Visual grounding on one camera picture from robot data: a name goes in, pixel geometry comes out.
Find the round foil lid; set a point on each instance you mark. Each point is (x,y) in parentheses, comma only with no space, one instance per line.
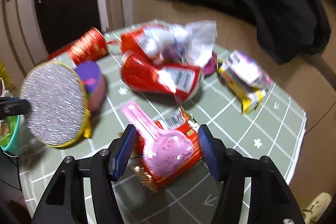
(59,114)

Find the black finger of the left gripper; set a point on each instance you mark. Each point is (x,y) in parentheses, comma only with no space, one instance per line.
(13,106)

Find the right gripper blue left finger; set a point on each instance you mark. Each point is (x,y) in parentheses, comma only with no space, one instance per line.
(106,167)

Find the red snack wrapper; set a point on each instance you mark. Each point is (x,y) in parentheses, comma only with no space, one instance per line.
(175,157)

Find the green checked tablecloth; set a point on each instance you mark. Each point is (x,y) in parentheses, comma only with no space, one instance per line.
(276,129)

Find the silver pink snack wrapper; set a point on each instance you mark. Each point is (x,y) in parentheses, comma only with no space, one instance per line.
(248,70)

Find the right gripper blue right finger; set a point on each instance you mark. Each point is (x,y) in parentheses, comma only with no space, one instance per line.
(228,167)

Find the white tissue paper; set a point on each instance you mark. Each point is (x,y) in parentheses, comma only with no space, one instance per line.
(192,43)

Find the green trash bin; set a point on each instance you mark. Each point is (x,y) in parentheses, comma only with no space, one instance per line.
(10,127)

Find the red drink can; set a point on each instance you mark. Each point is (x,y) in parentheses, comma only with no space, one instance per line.
(92,46)

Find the red plastic bag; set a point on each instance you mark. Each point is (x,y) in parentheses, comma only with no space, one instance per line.
(145,69)

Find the yellow candy bar wrapper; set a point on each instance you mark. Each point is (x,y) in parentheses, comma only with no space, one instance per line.
(249,97)

